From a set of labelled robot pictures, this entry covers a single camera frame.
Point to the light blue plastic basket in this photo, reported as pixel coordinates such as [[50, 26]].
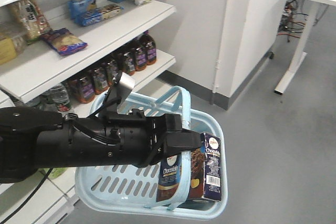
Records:
[[131, 190]]

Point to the dark blue cookie box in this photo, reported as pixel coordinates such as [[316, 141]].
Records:
[[205, 185]]

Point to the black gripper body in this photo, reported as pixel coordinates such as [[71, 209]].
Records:
[[127, 139]]

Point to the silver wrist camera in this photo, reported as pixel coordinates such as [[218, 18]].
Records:
[[123, 85]]

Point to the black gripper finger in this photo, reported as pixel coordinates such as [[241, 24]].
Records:
[[180, 141]]

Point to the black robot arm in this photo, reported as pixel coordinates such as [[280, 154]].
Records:
[[32, 139]]

